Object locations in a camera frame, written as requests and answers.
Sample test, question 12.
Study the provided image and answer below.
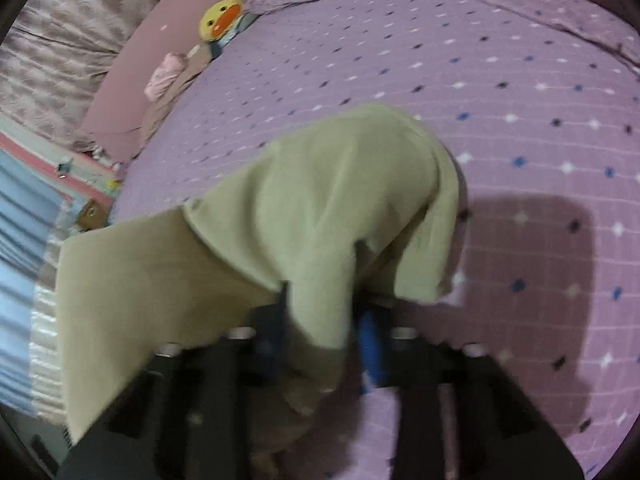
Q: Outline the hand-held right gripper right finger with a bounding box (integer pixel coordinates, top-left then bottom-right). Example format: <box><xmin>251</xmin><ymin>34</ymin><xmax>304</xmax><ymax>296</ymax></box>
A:
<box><xmin>357</xmin><ymin>305</ymin><xmax>586</xmax><ymax>480</ymax></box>

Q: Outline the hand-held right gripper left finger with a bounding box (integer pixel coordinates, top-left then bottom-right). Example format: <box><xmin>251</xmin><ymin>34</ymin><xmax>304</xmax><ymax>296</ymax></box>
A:
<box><xmin>57</xmin><ymin>284</ymin><xmax>290</xmax><ymax>480</ymax></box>

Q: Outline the olive knit sweater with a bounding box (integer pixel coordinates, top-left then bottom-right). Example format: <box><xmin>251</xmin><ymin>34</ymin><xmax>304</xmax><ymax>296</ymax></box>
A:
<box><xmin>55</xmin><ymin>102</ymin><xmax>468</xmax><ymax>446</ymax></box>

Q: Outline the cardboard box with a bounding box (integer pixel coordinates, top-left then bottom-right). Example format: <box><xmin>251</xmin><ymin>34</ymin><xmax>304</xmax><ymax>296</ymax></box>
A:
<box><xmin>75</xmin><ymin>199</ymin><xmax>112</xmax><ymax>231</ymax></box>

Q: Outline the silver pleated cloth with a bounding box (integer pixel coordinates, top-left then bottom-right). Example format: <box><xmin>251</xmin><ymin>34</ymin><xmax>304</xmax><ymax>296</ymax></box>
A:
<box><xmin>27</xmin><ymin>205</ymin><xmax>72</xmax><ymax>422</ymax></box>

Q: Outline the blue curtain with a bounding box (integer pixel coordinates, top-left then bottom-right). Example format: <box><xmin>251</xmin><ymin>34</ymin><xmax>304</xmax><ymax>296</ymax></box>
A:
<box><xmin>0</xmin><ymin>150</ymin><xmax>67</xmax><ymax>411</ymax></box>

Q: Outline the beige folded cloth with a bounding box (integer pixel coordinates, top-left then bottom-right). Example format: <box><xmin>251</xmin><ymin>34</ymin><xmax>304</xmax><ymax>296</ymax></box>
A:
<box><xmin>140</xmin><ymin>45</ymin><xmax>216</xmax><ymax>147</ymax></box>

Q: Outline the purple dotted bed sheet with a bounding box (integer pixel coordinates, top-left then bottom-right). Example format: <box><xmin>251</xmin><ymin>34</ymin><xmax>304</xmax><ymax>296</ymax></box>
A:
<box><xmin>107</xmin><ymin>0</ymin><xmax>640</xmax><ymax>480</ymax></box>

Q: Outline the pink crumpled cloth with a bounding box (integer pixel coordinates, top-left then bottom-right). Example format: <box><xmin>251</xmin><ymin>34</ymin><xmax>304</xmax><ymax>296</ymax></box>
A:
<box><xmin>144</xmin><ymin>51</ymin><xmax>184</xmax><ymax>102</ymax></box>

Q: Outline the pink padded headboard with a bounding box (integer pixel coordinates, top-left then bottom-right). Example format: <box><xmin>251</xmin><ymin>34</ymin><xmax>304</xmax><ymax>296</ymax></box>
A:
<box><xmin>80</xmin><ymin>0</ymin><xmax>261</xmax><ymax>161</ymax></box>

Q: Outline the yellow duck plush toy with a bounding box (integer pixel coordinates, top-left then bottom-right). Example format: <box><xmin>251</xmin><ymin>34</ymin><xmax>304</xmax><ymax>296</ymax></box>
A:
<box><xmin>199</xmin><ymin>0</ymin><xmax>258</xmax><ymax>61</ymax></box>

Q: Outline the patterned mauve curtain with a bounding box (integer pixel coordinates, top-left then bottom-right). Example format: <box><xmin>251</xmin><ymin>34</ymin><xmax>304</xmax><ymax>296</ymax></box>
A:
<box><xmin>0</xmin><ymin>0</ymin><xmax>157</xmax><ymax>157</ymax></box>

